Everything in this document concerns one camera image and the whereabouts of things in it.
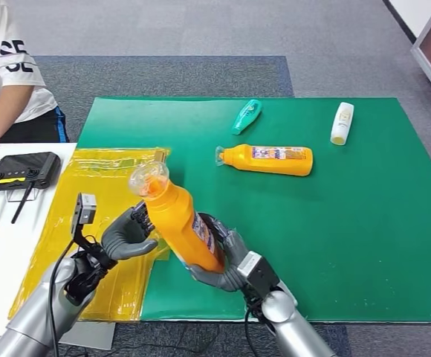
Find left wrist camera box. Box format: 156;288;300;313
70;193;97;240

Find yellow taped cardboard sheet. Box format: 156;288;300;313
8;147;172;322

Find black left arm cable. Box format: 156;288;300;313
48;236;77;357

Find orange detergent bottle clear cap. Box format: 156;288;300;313
128;161;226;274
215;144;314;177

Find white plastic bottle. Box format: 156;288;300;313
329;102;355;147

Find teal plastic bottle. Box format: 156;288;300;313
232;99;263;136

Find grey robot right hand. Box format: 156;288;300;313
189;213;261;293

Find person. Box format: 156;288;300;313
0;0;70;144

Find green table mat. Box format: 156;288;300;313
77;96;431;324

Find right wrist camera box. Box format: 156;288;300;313
237;251;281;300

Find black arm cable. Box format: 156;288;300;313
48;236;77;357
244;300;261;357

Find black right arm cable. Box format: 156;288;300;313
244;300;261;357

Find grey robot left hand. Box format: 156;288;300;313
100;200;159;262

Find black remote controller with antennas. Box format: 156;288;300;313
0;151;62;225

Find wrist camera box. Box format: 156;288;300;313
70;193;97;240
237;251;281;300

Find clear acrylic stand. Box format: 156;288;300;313
5;187;40;203

